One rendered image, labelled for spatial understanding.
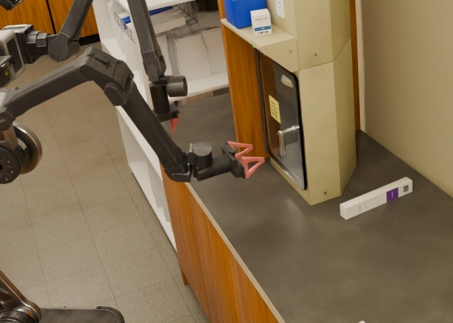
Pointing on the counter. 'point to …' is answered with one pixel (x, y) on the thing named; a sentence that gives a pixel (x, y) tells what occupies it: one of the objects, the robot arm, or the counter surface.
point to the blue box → (243, 6)
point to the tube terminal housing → (320, 81)
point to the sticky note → (274, 108)
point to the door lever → (284, 139)
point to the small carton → (261, 21)
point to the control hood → (272, 44)
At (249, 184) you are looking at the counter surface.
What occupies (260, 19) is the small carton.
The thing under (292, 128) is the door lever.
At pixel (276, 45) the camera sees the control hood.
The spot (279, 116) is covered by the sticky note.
